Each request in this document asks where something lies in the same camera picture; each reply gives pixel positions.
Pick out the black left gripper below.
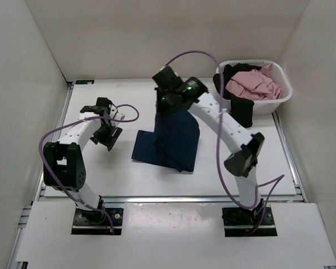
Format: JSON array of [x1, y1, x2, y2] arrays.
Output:
[[90, 121, 123, 151]]

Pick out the dark blue denim trousers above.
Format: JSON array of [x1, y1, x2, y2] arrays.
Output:
[[132, 108, 200, 172]]

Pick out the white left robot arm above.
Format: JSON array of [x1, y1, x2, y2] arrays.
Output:
[[39, 98, 124, 224]]

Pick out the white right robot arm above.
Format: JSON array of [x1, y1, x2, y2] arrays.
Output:
[[152, 66, 264, 224]]

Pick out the small blue label sticker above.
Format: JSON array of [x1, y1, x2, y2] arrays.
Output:
[[75, 80, 95, 85]]

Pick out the black garment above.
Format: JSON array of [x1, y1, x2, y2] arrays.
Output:
[[221, 63, 262, 128]]

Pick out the pink garment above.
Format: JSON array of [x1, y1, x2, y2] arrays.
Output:
[[226, 63, 282, 101]]

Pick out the white laundry basket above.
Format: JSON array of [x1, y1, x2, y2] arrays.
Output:
[[213, 59, 292, 115]]

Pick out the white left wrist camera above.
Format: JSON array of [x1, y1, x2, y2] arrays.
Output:
[[110, 110, 125, 124]]

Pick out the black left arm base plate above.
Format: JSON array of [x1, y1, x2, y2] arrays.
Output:
[[71, 207, 124, 235]]

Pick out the aluminium table edge rail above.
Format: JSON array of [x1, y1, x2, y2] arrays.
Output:
[[19, 194, 304, 218]]

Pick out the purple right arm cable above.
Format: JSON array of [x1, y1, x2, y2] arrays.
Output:
[[161, 50, 286, 210]]

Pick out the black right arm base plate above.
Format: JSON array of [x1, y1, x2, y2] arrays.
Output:
[[222, 206, 278, 237]]

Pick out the aluminium right side rail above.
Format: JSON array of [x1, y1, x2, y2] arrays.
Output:
[[272, 110, 306, 202]]

